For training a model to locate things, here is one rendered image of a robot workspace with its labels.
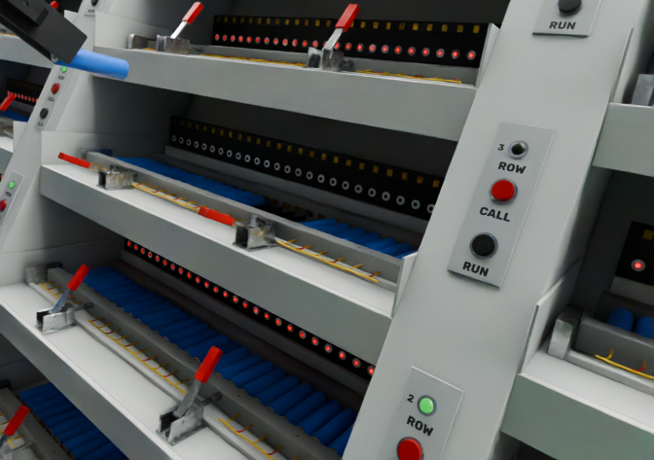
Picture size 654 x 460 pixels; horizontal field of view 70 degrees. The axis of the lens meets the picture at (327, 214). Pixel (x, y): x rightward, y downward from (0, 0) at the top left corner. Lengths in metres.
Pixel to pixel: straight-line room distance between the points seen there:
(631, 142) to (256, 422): 0.41
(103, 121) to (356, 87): 0.50
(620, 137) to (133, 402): 0.51
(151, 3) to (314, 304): 0.63
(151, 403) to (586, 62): 0.52
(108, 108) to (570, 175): 0.70
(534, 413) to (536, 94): 0.23
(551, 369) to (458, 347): 0.06
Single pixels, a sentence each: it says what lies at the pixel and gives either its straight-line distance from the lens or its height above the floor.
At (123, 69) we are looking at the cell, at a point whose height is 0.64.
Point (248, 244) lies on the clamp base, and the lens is 0.47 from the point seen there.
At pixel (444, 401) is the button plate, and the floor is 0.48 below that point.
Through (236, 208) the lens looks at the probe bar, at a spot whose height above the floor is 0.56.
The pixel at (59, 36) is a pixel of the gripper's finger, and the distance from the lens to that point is 0.47.
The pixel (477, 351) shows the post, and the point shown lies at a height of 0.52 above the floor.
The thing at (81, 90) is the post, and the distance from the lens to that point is 0.83.
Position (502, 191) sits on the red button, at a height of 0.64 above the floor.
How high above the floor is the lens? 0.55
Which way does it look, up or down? 5 degrees up
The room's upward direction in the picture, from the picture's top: 21 degrees clockwise
